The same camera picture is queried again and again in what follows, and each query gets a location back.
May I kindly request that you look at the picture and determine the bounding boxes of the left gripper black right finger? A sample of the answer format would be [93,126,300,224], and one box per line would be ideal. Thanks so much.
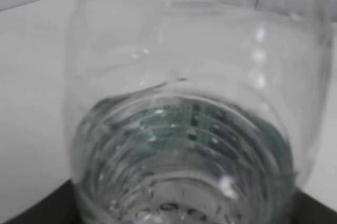
[291,191,337,224]

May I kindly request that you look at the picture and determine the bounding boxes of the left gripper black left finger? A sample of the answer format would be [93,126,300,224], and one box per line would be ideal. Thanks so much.
[6,181,82,224]

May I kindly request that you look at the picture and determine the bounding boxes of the clear water bottle green label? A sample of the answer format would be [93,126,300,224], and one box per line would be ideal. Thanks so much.
[64,0,332,223]

